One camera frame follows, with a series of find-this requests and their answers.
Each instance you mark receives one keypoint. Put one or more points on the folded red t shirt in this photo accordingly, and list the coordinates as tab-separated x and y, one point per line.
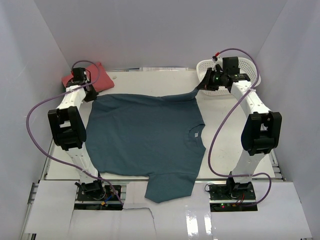
104	82

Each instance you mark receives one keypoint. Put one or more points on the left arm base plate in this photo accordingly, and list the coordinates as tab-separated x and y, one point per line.
99	200

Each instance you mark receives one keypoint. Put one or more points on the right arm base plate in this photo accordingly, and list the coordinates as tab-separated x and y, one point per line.
231	196

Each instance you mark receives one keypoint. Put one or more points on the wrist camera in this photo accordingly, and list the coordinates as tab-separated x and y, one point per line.
79	76
218	62

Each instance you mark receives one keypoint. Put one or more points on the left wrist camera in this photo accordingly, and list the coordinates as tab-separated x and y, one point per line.
79	76

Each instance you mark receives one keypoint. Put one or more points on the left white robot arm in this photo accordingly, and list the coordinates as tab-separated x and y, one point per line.
69	132

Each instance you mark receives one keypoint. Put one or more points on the white plastic laundry basket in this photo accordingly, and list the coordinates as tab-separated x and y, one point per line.
246	66

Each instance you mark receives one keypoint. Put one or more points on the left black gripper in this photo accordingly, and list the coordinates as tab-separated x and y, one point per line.
93	96

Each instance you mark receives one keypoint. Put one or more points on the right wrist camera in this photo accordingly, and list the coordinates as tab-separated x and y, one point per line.
218	62

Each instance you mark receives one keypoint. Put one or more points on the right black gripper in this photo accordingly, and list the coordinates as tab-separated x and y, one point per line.
206	84

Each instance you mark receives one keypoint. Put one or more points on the blue t shirt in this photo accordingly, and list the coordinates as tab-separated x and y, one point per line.
158	137

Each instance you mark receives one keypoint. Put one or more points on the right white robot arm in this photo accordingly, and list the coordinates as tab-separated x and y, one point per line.
261	132

